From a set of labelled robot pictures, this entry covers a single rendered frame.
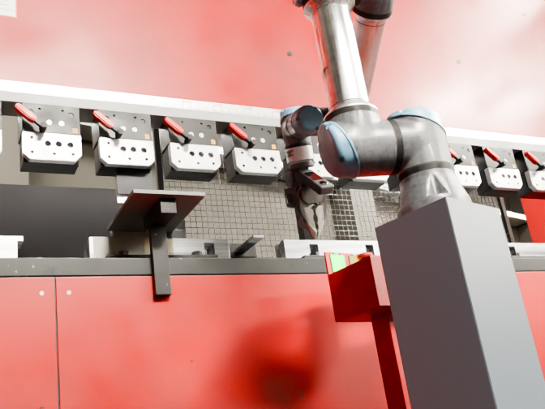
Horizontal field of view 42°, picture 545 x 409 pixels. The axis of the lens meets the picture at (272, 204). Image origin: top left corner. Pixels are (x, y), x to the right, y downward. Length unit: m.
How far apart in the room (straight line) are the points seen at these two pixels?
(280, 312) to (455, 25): 1.54
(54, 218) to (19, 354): 0.89
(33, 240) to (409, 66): 1.45
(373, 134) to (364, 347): 0.73
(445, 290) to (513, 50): 1.91
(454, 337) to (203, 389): 0.67
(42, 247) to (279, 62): 0.98
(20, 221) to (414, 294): 1.45
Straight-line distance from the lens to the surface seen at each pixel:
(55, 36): 2.13
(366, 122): 1.44
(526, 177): 2.82
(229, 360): 1.78
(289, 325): 1.87
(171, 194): 1.71
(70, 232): 2.45
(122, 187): 1.98
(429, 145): 1.47
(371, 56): 1.78
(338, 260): 1.81
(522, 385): 1.37
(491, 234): 1.44
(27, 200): 2.47
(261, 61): 2.33
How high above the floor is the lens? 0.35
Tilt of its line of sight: 20 degrees up
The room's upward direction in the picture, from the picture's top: 9 degrees counter-clockwise
